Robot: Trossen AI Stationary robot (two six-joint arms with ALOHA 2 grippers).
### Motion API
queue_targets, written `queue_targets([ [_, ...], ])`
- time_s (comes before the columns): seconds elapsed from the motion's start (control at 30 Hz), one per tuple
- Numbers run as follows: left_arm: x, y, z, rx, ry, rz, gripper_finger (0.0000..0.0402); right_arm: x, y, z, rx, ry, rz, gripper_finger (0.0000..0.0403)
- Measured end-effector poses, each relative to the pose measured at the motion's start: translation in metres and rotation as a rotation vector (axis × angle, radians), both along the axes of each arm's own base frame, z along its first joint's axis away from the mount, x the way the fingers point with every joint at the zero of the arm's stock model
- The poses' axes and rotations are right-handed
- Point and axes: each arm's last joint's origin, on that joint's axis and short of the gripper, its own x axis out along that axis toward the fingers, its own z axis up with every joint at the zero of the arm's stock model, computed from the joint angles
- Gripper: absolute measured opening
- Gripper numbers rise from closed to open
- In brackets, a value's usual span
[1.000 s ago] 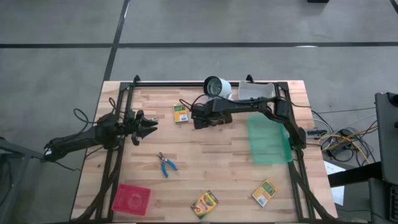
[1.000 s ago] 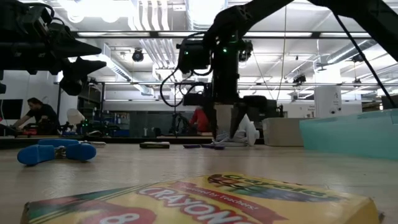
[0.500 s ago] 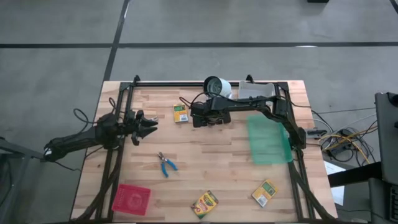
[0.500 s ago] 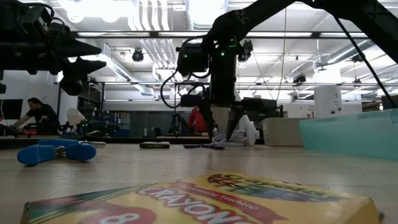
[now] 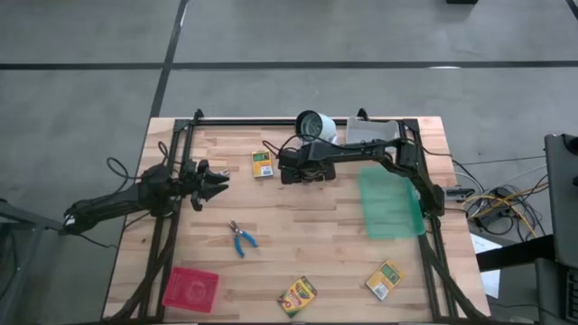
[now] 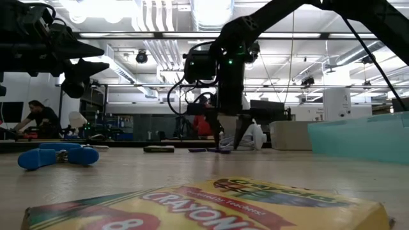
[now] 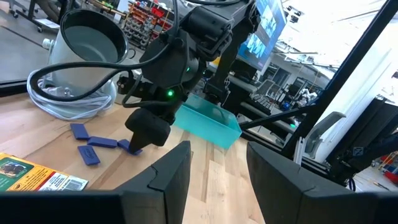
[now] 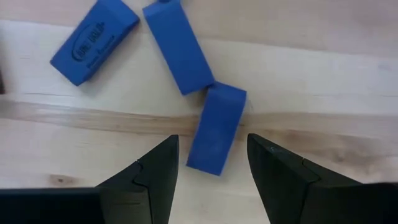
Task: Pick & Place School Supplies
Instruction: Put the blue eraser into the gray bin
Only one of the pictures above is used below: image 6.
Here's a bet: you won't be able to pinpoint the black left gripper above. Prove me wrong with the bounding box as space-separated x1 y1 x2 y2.
22 22 110 99

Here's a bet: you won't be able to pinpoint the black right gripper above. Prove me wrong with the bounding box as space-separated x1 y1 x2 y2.
187 60 256 151

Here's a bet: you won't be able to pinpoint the yellow Crayola crayon box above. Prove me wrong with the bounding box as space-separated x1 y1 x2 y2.
143 145 176 153
20 177 393 230

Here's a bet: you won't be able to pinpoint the blue-handled metal pliers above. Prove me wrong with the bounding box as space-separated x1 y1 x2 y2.
17 146 100 171

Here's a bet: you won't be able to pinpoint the translucent teal plastic tray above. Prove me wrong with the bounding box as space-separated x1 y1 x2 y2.
307 111 409 165

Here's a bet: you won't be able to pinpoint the person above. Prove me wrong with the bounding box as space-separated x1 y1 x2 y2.
12 100 62 140
191 95 214 137

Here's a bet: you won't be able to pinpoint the white lamp with black rim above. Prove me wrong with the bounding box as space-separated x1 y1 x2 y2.
220 115 268 151

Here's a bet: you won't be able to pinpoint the white box-shaped device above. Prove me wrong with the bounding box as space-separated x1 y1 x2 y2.
322 88 352 122

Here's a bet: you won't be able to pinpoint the coiled white lamp cable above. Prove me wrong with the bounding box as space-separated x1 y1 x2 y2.
219 135 256 151

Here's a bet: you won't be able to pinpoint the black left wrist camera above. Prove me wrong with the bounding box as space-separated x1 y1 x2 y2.
17 0 57 41

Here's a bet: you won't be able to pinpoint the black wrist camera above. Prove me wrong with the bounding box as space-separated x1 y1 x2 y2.
183 49 219 84
17 0 57 41

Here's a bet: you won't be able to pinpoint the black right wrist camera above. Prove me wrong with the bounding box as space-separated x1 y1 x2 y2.
183 49 219 84

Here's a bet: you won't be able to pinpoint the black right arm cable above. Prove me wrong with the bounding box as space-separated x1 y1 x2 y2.
167 76 218 116

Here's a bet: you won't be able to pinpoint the black wall screen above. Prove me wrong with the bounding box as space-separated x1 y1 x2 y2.
0 101 25 124

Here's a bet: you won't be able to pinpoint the black aluminium table frame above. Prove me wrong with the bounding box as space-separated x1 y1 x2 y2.
0 139 272 153

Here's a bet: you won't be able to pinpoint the thin black hanging cable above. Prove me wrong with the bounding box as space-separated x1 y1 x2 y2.
341 15 408 112

